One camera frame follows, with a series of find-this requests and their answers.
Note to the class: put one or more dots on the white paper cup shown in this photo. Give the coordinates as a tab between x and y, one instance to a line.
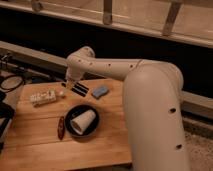
83	121

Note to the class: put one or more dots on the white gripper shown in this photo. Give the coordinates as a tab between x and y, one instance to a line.
70	85

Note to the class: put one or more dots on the black round bowl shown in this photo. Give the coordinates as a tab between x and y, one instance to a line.
76	111

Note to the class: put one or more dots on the black equipment at left edge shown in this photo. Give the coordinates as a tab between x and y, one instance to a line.
6	115

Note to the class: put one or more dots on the wooden board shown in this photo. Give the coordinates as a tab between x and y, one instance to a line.
32	143

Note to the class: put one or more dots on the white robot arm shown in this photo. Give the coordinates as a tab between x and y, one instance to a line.
151	101

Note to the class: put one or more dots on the black round ring object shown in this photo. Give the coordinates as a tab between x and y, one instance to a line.
11	82

